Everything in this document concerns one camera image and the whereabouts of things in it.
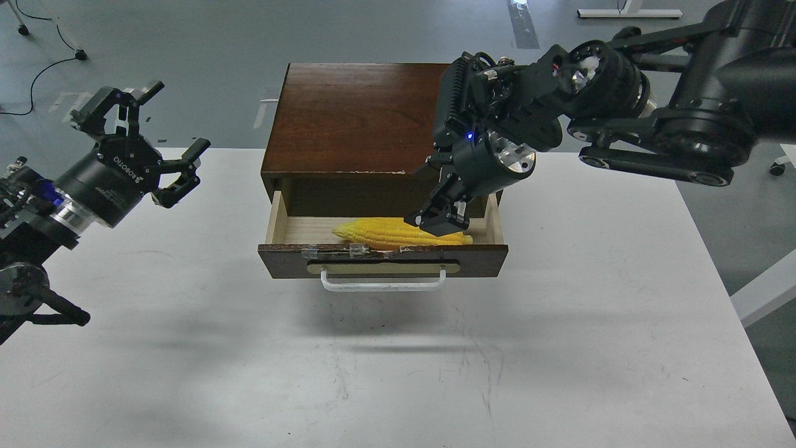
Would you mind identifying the white desk base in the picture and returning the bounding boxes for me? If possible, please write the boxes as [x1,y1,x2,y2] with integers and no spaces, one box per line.
[576,1,684,20]

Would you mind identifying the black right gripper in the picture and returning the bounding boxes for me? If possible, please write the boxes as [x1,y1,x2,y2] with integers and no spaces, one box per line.
[404,131,537,237]

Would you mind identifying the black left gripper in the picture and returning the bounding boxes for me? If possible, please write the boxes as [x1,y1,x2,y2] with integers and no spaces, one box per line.
[55,80,211,228]

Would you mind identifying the yellow corn cob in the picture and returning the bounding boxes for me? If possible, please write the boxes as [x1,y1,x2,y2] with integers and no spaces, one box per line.
[331,217,474,250]

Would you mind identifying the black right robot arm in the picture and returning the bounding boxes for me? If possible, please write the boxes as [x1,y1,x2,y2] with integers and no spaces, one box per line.
[404,1,795,237]

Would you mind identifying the dark wooden drawer cabinet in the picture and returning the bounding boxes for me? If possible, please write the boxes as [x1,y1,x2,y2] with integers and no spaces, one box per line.
[260,63,506,218]

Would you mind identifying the wooden drawer with white handle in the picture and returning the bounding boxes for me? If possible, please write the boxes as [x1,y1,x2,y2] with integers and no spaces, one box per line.
[257,190,509,282]

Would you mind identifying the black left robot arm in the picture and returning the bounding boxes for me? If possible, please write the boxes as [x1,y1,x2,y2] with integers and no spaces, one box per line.
[1,80,210,341]

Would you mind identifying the black floor cable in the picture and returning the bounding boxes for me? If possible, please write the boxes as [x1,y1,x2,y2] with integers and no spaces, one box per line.
[0,0,88,118]

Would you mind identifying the white chair with caster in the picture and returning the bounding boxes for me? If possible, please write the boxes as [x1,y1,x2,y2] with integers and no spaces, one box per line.
[768,155,794,177]

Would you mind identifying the white stand leg with casters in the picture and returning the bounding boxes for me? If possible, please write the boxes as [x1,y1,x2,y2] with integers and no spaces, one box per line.
[0,0,88,62]

